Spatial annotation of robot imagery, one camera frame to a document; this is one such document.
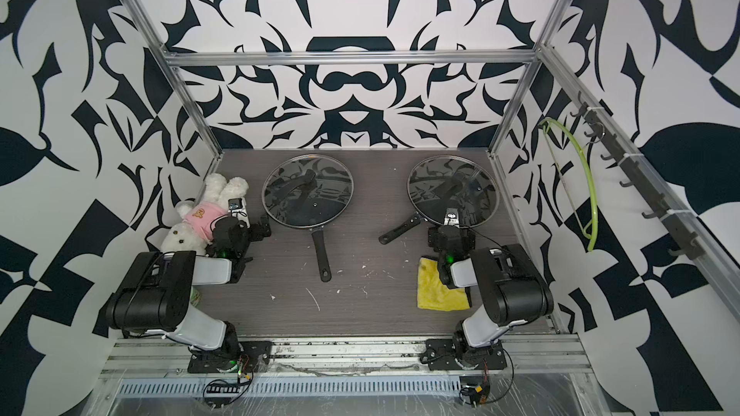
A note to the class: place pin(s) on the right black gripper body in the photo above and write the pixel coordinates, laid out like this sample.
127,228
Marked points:
450,231

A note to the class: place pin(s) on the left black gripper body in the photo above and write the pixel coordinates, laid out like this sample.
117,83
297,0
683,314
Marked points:
254,229

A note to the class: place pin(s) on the yellow cleaning cloth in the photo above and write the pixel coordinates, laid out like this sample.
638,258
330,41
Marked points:
433,295

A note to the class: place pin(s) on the glass pot lid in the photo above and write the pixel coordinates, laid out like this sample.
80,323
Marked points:
452,190
307,190

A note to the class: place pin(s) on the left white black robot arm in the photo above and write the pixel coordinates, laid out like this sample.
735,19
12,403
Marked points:
155,294

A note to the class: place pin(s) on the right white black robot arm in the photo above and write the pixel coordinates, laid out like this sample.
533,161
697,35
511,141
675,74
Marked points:
512,290

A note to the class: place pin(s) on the white teddy bear pink shirt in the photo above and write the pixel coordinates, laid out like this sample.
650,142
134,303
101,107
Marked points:
194,232

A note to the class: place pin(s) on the right black frying pan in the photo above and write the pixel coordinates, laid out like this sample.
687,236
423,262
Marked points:
399,230

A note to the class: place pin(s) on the black frying pan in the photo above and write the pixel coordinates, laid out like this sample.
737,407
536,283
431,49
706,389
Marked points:
399,230
319,254

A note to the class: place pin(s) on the left black frying pan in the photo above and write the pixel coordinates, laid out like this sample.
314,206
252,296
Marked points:
319,254

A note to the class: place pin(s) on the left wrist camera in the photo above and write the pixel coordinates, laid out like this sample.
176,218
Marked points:
237,210

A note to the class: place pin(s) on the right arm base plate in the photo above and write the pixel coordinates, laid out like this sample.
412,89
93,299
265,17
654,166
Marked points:
454,355

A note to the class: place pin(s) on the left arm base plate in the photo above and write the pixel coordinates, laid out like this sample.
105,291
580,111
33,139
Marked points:
247,357

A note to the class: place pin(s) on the black wall hook rack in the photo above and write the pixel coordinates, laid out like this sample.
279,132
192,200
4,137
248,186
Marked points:
640,176

